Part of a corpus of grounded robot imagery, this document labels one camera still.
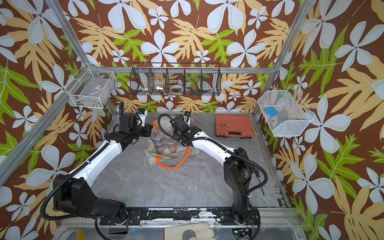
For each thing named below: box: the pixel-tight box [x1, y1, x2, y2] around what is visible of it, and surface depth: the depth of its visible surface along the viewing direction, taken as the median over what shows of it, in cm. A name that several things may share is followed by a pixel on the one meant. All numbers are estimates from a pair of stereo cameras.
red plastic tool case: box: [215, 114, 254, 139], surface depth 107 cm
